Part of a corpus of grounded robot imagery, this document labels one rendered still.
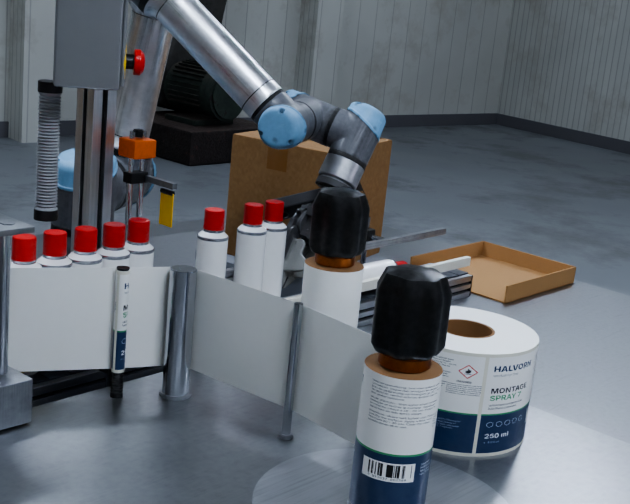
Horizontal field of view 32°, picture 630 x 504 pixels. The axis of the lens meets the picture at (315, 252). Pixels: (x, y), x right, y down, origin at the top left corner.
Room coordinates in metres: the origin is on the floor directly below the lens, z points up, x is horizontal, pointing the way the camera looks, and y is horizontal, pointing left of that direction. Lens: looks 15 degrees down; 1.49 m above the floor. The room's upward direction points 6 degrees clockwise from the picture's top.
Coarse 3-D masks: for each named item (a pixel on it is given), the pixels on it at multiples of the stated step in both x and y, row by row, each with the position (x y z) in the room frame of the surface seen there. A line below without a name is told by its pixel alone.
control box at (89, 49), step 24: (72, 0) 1.54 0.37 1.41; (96, 0) 1.55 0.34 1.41; (120, 0) 1.56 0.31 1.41; (72, 24) 1.54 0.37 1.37; (96, 24) 1.55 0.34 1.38; (120, 24) 1.56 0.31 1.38; (72, 48) 1.55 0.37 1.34; (96, 48) 1.55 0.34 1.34; (120, 48) 1.56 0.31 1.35; (72, 72) 1.55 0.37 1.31; (96, 72) 1.55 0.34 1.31; (120, 72) 1.57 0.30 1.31
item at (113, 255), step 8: (104, 224) 1.57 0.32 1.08; (112, 224) 1.57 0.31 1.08; (120, 224) 1.57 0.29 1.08; (104, 232) 1.56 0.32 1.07; (112, 232) 1.56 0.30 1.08; (120, 232) 1.56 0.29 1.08; (104, 240) 1.56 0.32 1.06; (112, 240) 1.56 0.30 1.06; (120, 240) 1.56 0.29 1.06; (104, 248) 1.56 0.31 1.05; (112, 248) 1.56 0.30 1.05; (120, 248) 1.56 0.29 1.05; (104, 256) 1.55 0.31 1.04; (112, 256) 1.55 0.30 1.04; (120, 256) 1.55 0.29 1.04; (128, 256) 1.57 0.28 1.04; (104, 264) 1.55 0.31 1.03; (112, 264) 1.55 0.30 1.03; (120, 264) 1.55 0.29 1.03; (128, 264) 1.57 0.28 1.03
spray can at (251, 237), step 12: (252, 204) 1.80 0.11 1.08; (252, 216) 1.79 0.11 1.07; (240, 228) 1.79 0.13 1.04; (252, 228) 1.79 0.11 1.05; (264, 228) 1.80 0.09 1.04; (240, 240) 1.79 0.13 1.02; (252, 240) 1.78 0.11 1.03; (264, 240) 1.80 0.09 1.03; (240, 252) 1.79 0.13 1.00; (252, 252) 1.78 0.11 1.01; (264, 252) 1.80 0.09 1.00; (240, 264) 1.78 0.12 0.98; (252, 264) 1.78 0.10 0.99; (240, 276) 1.78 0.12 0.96; (252, 276) 1.78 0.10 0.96
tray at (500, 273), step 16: (416, 256) 2.40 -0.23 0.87; (432, 256) 2.45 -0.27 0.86; (448, 256) 2.50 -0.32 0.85; (480, 256) 2.60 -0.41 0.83; (496, 256) 2.58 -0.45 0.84; (512, 256) 2.56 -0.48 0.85; (528, 256) 2.53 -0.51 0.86; (480, 272) 2.44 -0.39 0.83; (496, 272) 2.46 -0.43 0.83; (512, 272) 2.47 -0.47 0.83; (528, 272) 2.49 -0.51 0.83; (544, 272) 2.50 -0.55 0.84; (560, 272) 2.39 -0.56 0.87; (480, 288) 2.31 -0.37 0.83; (496, 288) 2.32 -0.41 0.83; (512, 288) 2.24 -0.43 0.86; (528, 288) 2.29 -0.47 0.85; (544, 288) 2.34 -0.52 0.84
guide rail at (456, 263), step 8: (464, 256) 2.26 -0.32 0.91; (432, 264) 2.17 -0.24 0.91; (440, 264) 2.18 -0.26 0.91; (448, 264) 2.20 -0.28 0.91; (456, 264) 2.22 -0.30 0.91; (464, 264) 2.25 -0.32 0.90; (440, 272) 2.18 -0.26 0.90; (368, 280) 2.00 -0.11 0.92; (376, 280) 2.01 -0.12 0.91; (368, 288) 2.00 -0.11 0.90; (296, 296) 1.85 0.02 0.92
